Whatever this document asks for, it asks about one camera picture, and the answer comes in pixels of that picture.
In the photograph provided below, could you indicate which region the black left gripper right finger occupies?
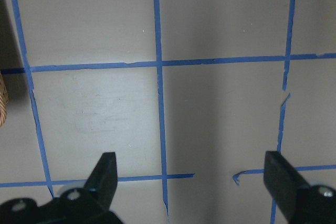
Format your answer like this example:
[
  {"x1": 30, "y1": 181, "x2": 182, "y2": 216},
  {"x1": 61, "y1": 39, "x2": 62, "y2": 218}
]
[{"x1": 263, "y1": 151, "x2": 310, "y2": 221}]

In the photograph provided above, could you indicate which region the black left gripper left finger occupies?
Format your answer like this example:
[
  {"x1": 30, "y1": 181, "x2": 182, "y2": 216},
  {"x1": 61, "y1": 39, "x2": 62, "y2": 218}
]
[{"x1": 84, "y1": 152, "x2": 117, "y2": 208}]

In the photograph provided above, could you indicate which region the brown wicker basket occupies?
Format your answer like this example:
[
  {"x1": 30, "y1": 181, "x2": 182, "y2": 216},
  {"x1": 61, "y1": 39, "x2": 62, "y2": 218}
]
[{"x1": 0, "y1": 74, "x2": 8, "y2": 126}]

